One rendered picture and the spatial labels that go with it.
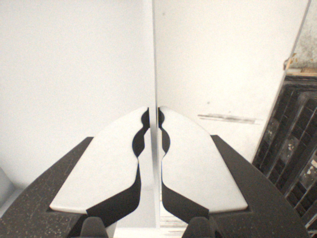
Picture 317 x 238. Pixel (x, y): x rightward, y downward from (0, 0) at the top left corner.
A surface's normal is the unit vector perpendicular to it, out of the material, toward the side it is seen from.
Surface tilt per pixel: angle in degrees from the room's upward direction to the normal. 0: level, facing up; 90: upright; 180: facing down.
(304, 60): 0
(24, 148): 0
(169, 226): 0
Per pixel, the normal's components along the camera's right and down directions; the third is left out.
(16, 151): 0.00, 0.51
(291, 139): -1.00, 0.00
